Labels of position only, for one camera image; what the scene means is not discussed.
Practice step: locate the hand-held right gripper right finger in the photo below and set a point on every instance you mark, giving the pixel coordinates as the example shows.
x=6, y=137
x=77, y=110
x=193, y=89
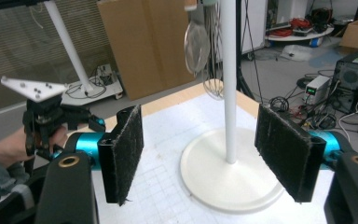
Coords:
x=289, y=152

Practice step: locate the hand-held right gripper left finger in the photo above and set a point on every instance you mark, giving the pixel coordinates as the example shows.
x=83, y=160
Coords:
x=121, y=155

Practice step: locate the white hook stand rack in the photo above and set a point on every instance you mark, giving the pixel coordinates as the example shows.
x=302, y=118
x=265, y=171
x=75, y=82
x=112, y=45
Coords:
x=230, y=186

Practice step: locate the white grid mat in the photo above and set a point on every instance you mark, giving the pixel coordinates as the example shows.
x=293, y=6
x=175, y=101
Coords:
x=167, y=130

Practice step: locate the white slanted pole stand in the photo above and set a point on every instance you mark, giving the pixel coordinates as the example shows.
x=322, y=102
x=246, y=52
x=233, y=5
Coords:
x=71, y=53

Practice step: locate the white power supply unit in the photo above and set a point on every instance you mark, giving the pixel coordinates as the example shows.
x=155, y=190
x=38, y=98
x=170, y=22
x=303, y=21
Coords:
x=316, y=90

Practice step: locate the black computer tower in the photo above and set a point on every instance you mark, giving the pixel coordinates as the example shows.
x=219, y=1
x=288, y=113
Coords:
x=357, y=81

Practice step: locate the clear plastic bag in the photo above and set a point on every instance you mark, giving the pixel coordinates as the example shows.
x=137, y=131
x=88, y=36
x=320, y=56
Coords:
x=295, y=52

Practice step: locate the black metal beam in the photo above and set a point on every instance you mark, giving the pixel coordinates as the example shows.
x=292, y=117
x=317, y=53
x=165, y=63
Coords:
x=12, y=4

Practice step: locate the small blue object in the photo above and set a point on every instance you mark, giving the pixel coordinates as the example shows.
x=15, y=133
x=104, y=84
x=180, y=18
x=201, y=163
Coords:
x=316, y=42

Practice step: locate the white round table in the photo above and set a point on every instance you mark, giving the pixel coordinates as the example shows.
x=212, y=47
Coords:
x=298, y=36

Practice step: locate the white wheeled cabinet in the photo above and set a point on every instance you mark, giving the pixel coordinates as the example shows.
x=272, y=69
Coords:
x=253, y=25

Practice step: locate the small cardboard box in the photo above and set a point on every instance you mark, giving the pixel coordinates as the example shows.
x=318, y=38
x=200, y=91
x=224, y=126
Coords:
x=357, y=35

